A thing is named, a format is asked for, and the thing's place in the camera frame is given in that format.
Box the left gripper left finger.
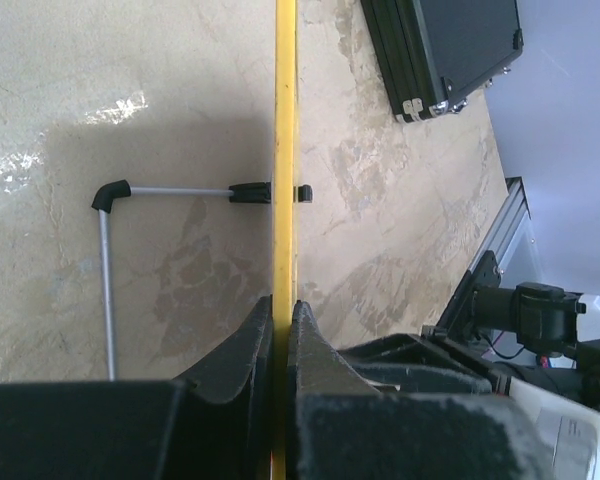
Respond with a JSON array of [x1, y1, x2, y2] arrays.
[[172, 296, 273, 479]]

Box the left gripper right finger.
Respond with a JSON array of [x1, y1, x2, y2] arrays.
[[287, 301, 380, 479]]

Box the yellow framed whiteboard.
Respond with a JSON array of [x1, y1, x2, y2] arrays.
[[92, 1, 298, 479]]

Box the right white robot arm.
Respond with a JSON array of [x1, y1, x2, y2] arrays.
[[423, 250, 600, 479]]

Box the black hard case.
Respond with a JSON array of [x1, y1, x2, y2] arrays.
[[361, 0, 524, 123]]

